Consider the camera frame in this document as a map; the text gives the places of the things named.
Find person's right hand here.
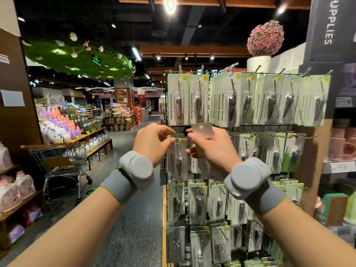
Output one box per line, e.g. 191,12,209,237
186,126,243,177

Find person's left hand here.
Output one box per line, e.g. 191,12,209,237
133,123,177,167

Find white carded nail clipper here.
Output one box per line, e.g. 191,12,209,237
191,122,215,138

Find rows of hung nail clipper packs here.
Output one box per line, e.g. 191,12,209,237
166,71,332,267

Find person's left forearm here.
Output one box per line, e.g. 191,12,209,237
8,186,123,267

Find wooden laundry shelf unit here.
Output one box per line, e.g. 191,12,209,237
72,128,113,171

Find empty silver shopping cart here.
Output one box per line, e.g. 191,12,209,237
22,143,94,199

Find grey kitchenware shelf unit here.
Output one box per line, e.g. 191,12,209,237
320,64,356,248

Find wooden detergent shelf unit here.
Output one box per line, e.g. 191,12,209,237
0,158,45,259

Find grey wrist tracker band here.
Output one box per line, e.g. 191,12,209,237
224,156,287,216
100,151,155,205

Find distant goods display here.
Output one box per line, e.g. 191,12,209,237
103,89,142,131

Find row of pastel laundry bottles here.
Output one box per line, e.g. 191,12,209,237
36,105,103,144

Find green hanging ceiling decor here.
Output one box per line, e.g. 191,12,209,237
22,33,137,80

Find pink ceramic mug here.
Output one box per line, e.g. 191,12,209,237
328,128,356,160

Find pink flowers in white pot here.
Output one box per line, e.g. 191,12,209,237
246,20,286,73

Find teal orange box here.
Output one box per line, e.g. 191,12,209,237
320,193,349,226

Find wooden pillar panel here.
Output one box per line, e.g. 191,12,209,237
0,0,42,159

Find round ceiling lamp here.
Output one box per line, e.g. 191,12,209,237
163,0,179,14

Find green white box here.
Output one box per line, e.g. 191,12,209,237
345,192,356,225

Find dark hanging aisle sign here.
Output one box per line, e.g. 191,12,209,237
303,0,356,65

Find wooden post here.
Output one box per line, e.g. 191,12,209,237
295,118,333,217

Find wooden ceiling frame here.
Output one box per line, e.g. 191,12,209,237
117,0,312,58

